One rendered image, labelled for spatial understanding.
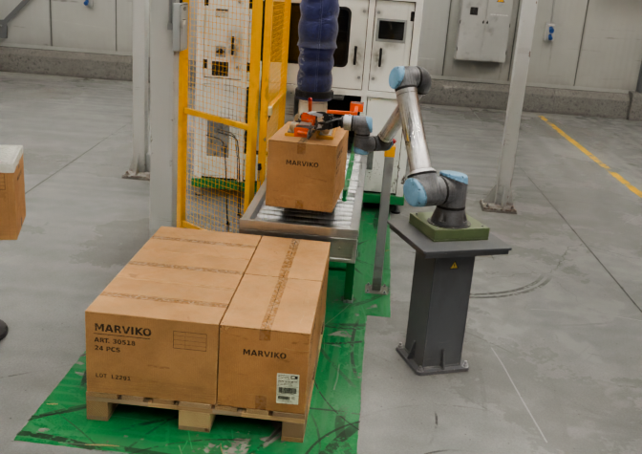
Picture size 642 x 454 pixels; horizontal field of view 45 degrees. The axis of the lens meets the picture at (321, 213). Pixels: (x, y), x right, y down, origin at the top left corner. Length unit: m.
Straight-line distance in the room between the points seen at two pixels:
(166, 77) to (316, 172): 1.31
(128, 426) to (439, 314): 1.68
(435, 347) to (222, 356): 1.31
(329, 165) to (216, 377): 1.52
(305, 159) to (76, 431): 1.91
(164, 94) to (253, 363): 2.33
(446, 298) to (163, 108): 2.29
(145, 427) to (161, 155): 2.19
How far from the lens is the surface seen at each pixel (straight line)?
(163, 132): 5.29
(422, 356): 4.28
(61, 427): 3.79
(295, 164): 4.49
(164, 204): 5.41
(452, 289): 4.17
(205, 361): 3.51
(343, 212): 5.00
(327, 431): 3.73
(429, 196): 3.92
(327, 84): 4.64
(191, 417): 3.67
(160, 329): 3.49
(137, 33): 7.47
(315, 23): 4.56
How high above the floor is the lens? 2.04
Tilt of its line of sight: 18 degrees down
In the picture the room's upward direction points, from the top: 4 degrees clockwise
